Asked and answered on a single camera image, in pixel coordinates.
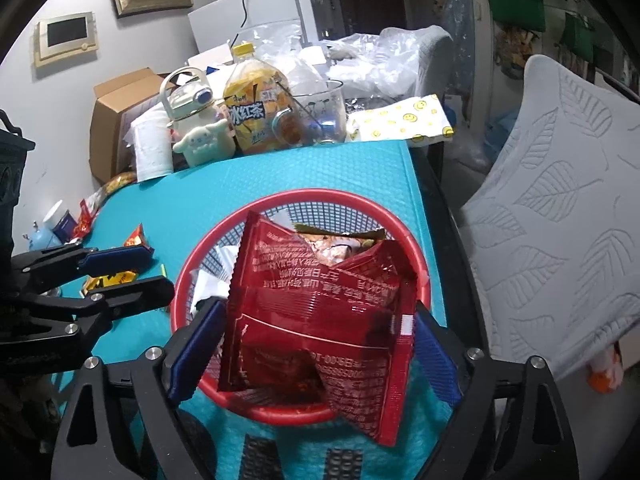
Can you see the teal bubble table mat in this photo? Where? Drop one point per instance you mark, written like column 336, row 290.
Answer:
column 325, row 170

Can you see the yellow smiley napkin pack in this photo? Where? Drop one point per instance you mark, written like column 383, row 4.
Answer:
column 395, row 120

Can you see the red plastic basket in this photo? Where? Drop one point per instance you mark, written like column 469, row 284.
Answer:
column 300, row 197

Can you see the yellow gold snack packet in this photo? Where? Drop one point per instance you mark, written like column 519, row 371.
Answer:
column 112, row 281

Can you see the grey leaf-pattern cushion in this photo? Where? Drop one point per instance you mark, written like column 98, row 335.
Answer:
column 550, row 210

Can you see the large dark red snack packet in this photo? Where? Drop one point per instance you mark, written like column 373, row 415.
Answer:
column 310, row 320

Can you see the patterned hanging bag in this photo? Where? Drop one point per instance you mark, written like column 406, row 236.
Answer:
column 515, row 52

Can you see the yellow iced tea bottle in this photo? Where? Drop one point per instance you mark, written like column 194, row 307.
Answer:
column 255, row 110

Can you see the white bottle with plush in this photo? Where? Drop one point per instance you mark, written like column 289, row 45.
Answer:
column 197, row 125

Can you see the white paper towel roll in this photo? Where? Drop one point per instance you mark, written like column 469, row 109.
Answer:
column 152, row 147

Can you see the brown cereal snack bag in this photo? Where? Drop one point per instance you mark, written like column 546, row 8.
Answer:
column 330, row 250

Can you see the white jar with blue label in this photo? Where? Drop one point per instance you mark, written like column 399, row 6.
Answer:
column 59, row 220

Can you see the white fridge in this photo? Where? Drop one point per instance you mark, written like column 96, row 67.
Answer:
column 270, row 5

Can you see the orange and white floor bag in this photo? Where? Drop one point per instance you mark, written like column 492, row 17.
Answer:
column 605, row 372

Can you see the brown cardboard box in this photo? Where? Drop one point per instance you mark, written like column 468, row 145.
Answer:
column 107, row 125

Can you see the wall intercom panel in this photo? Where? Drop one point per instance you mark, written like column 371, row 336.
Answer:
column 65, row 35

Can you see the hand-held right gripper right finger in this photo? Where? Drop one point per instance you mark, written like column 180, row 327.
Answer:
column 435, row 360

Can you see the small red gold snack packet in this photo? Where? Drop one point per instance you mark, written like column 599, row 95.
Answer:
column 137, row 237

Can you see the chair under clear plastic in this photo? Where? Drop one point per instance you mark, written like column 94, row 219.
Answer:
column 410, row 55

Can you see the small green tote bag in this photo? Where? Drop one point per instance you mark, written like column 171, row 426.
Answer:
column 577, row 40

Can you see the red candy packet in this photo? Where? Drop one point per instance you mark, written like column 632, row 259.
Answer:
column 86, row 220

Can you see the light blue toy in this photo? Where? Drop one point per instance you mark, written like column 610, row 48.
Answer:
column 42, row 237

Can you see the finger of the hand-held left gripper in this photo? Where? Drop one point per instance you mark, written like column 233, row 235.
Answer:
column 117, row 257
column 140, row 292

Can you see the clear glass mug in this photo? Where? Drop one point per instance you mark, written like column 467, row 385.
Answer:
column 320, row 115

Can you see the hanging bubble wrap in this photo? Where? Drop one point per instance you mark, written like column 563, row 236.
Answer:
column 457, row 15

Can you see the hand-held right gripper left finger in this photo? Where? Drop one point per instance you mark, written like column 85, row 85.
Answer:
column 192, row 355

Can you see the yellow chip bag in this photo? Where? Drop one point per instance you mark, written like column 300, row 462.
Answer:
column 117, row 184

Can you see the dark wooden door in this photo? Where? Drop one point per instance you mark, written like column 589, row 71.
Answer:
column 370, row 0

